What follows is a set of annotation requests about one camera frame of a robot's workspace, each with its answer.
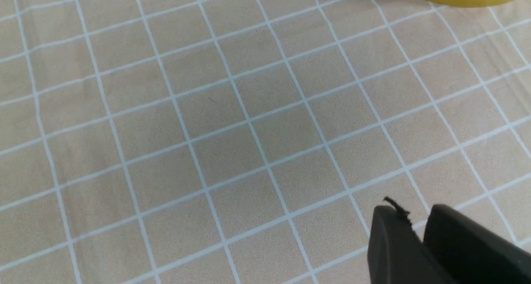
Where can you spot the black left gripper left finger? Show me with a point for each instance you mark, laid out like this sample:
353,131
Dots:
396,255

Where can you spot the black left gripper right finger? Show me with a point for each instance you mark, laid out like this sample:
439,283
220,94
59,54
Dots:
472,254

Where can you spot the beige checkered tablecloth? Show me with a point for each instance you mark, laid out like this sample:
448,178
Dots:
248,141

